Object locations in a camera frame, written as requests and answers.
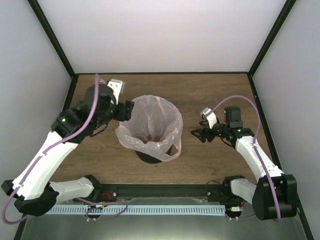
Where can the pink plastic trash bag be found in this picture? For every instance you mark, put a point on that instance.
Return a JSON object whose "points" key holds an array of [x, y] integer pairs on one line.
{"points": [[155, 128]]}

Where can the light blue slotted cable duct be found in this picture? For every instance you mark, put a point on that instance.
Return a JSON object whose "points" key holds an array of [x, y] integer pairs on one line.
{"points": [[206, 210]]}

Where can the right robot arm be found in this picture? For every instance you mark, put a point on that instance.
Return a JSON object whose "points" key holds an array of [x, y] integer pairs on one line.
{"points": [[275, 193]]}

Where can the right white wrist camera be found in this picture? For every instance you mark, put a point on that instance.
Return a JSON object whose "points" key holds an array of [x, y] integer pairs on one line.
{"points": [[210, 116]]}

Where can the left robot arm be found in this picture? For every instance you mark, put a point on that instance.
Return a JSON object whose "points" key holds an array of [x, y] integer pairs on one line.
{"points": [[35, 194]]}

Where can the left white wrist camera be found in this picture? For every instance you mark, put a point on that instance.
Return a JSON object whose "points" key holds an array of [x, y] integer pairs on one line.
{"points": [[117, 86]]}

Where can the black right frame post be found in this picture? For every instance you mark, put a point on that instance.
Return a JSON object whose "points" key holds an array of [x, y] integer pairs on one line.
{"points": [[280, 20]]}

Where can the black frame post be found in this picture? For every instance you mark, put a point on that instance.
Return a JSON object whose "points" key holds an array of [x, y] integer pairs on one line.
{"points": [[41, 17], [280, 20]]}

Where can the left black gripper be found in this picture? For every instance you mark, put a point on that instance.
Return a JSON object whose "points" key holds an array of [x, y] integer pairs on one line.
{"points": [[126, 110]]}

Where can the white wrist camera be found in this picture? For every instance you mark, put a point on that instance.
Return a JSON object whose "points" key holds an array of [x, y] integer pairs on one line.
{"points": [[210, 116], [117, 86]]}

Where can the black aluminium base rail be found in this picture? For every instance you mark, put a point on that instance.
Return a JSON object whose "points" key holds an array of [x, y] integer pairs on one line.
{"points": [[213, 193]]}

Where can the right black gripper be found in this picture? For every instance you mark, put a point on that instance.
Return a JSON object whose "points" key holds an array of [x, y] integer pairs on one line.
{"points": [[202, 132]]}

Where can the black left frame post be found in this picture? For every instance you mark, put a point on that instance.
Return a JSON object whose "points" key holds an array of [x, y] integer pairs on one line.
{"points": [[41, 17]]}

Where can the black mesh trash bin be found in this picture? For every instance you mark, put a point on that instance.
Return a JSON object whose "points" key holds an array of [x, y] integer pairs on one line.
{"points": [[152, 157]]}

